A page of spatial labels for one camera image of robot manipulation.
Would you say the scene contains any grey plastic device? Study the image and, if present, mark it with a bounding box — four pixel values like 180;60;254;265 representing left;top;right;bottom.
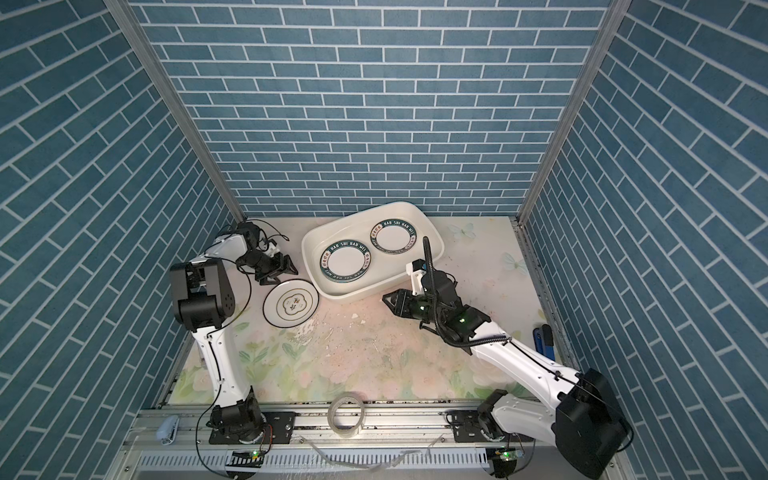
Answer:
155;415;180;446

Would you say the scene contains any clear tape roll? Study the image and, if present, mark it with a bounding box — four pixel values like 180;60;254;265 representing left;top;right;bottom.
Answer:
326;392;366;439

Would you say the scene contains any aluminium rail frame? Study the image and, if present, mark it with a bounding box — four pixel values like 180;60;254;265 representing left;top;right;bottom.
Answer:
107;400;627;479

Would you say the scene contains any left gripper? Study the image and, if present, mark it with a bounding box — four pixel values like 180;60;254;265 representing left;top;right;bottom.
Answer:
236;251;297;284

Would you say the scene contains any white plastic bin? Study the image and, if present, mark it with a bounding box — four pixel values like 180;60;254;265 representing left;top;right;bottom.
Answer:
301;200;446;302

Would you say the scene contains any blue black stapler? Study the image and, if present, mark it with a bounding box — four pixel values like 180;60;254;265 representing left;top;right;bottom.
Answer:
532;324;555;360

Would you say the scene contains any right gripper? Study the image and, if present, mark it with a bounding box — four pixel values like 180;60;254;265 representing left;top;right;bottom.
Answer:
381;287;446;327

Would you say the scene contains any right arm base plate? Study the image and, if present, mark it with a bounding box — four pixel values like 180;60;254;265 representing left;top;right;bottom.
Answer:
445;410;509;443

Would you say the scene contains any green rimmed plate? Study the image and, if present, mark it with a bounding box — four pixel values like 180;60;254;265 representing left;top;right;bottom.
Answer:
319;239;372;283
369;218;418;255

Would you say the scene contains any white cloud-pattern plate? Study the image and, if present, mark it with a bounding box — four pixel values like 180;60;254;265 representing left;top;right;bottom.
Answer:
262;279;319;329

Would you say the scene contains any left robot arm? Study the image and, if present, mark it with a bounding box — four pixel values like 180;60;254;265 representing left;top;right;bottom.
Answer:
169;221;298;444

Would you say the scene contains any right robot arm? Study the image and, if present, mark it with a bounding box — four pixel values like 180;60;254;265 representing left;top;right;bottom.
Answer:
382;289;633;479

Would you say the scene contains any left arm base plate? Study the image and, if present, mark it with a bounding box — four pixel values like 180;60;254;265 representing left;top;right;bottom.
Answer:
209;411;296;445

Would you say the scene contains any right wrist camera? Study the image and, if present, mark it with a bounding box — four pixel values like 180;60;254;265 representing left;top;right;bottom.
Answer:
406;259;459;303

